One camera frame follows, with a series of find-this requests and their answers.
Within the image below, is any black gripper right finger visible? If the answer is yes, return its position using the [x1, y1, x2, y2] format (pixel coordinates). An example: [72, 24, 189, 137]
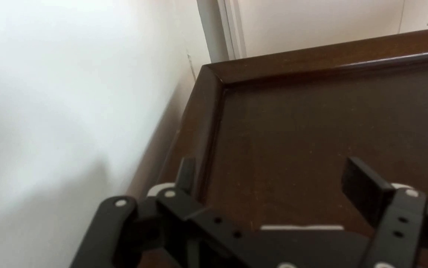
[343, 156, 428, 268]

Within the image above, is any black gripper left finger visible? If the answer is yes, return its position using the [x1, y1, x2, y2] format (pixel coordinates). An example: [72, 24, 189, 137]
[71, 158, 255, 268]

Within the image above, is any dark wooden tray table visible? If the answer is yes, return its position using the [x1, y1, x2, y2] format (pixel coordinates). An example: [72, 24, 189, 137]
[139, 25, 428, 268]

